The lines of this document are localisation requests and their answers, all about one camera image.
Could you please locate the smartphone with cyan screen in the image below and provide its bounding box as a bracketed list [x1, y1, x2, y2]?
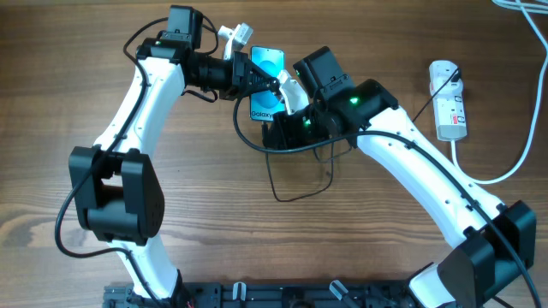
[250, 45, 285, 121]

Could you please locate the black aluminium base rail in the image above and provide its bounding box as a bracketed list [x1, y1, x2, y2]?
[103, 281, 418, 308]

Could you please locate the white power strip cord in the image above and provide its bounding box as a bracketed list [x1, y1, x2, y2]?
[450, 0, 548, 186]

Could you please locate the white power strip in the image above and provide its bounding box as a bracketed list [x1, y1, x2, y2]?
[428, 60, 468, 142]

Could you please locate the white charger plug adapter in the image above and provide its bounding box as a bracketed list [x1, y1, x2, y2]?
[430, 75, 463, 96]

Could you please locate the black USB charging cable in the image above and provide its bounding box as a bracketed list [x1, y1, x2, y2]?
[265, 68, 462, 204]

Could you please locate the white cables top corner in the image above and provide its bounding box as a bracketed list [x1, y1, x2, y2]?
[491, 0, 548, 16]

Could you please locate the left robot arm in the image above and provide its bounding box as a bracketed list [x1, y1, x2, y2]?
[66, 5, 279, 307]

